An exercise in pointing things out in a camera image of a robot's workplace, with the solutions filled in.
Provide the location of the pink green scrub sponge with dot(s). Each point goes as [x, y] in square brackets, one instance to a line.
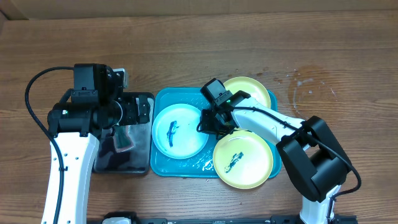
[121, 138]

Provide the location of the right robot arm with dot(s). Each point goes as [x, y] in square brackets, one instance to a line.
[315, 161]

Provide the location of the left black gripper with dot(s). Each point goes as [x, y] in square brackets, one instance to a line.
[132, 117]

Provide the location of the light blue plate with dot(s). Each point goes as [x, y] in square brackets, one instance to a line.
[175, 134]

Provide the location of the teal plastic tray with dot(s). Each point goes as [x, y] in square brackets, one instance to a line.
[199, 165]

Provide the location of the yellow-green plate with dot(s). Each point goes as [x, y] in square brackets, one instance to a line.
[243, 160]
[251, 86]

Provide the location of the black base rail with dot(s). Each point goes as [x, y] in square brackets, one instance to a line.
[131, 217]

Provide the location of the black water basin tray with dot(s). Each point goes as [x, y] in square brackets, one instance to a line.
[134, 161]

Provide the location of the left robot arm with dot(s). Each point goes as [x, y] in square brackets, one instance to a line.
[96, 127]

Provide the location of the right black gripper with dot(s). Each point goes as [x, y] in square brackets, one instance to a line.
[210, 122]

